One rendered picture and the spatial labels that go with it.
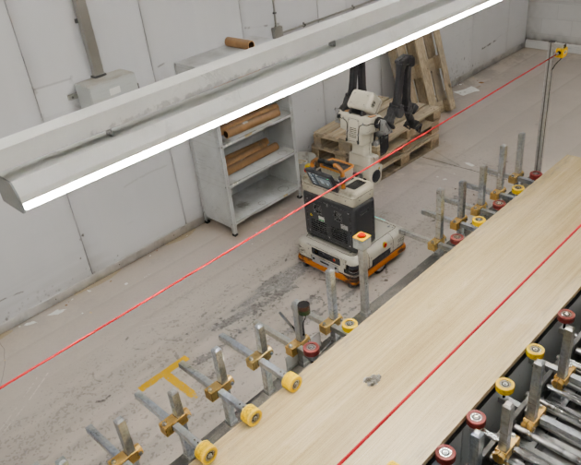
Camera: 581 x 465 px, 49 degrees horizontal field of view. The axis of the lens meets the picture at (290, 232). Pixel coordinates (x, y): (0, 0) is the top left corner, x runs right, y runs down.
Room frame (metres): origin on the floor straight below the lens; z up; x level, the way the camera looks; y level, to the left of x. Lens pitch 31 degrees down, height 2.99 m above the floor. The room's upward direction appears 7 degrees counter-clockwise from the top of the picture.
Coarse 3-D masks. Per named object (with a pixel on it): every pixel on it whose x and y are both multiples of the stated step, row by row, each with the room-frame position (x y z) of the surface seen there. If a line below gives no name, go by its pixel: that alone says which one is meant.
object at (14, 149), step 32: (384, 0) 2.44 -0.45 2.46; (416, 0) 2.48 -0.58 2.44; (320, 32) 2.11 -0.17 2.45; (352, 32) 2.23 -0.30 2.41; (224, 64) 1.85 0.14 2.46; (256, 64) 1.92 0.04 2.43; (128, 96) 1.66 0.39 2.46; (160, 96) 1.68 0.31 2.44; (32, 128) 1.49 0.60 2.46; (64, 128) 1.48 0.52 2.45; (96, 128) 1.54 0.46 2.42; (0, 160) 1.37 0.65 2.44
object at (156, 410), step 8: (136, 392) 2.10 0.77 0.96; (144, 400) 2.04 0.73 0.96; (152, 408) 1.99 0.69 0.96; (160, 408) 1.99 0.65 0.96; (160, 416) 1.94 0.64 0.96; (176, 424) 1.88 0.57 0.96; (176, 432) 1.86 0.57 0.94; (184, 432) 1.84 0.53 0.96; (192, 440) 1.79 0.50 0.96; (200, 440) 1.79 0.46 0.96
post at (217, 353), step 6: (216, 348) 2.10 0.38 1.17; (216, 354) 2.08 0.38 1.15; (222, 354) 2.10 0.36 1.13; (216, 360) 2.08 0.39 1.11; (222, 360) 2.10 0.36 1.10; (216, 366) 2.09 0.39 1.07; (222, 366) 2.09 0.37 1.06; (216, 372) 2.10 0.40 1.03; (222, 372) 2.09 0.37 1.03; (222, 378) 2.08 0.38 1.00; (222, 384) 2.08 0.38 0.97; (222, 402) 2.10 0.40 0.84; (228, 408) 2.08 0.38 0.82; (228, 414) 2.08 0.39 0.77; (234, 414) 2.10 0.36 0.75; (228, 420) 2.09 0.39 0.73
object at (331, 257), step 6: (312, 246) 4.22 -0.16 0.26; (312, 252) 4.23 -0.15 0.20; (318, 252) 4.17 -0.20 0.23; (324, 252) 4.12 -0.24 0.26; (324, 258) 4.12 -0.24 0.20; (330, 258) 4.07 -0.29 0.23; (336, 258) 4.03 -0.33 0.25; (342, 258) 3.99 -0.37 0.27; (336, 264) 4.03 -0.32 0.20; (342, 264) 3.98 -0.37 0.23
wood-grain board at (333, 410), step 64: (576, 192) 3.51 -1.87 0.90; (448, 256) 2.96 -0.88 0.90; (512, 256) 2.88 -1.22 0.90; (576, 256) 2.81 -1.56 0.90; (384, 320) 2.47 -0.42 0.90; (448, 320) 2.41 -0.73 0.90; (512, 320) 2.36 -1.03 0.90; (320, 384) 2.08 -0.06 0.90; (384, 384) 2.04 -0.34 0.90; (448, 384) 1.99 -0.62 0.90; (256, 448) 1.76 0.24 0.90; (320, 448) 1.72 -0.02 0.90; (384, 448) 1.69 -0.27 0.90
